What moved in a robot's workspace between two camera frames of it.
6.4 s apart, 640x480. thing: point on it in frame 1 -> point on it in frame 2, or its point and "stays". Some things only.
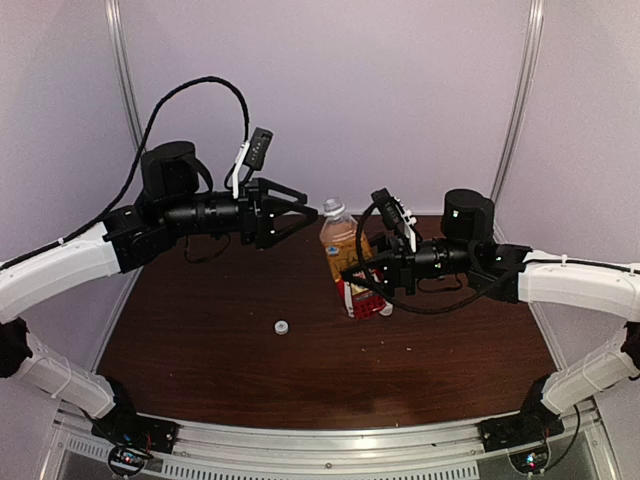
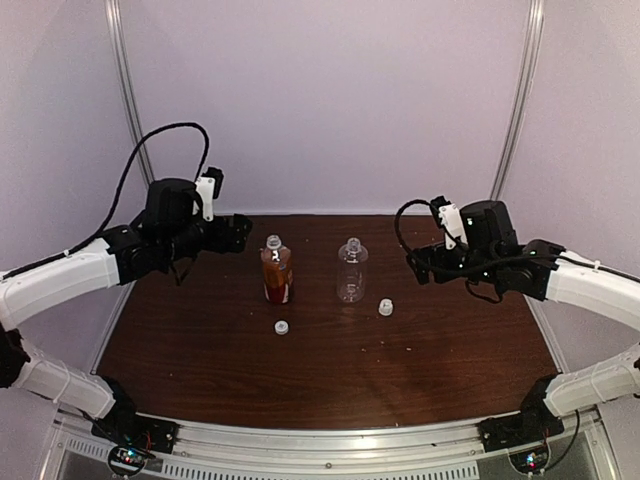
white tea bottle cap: x=281 y=327 stays
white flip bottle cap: x=387 y=310 stays
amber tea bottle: x=344 y=246 -> x=277 y=269
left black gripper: x=259 y=227 -> x=221 y=243
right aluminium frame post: x=533 y=45 stays
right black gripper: x=397 y=266 -> x=434 y=251
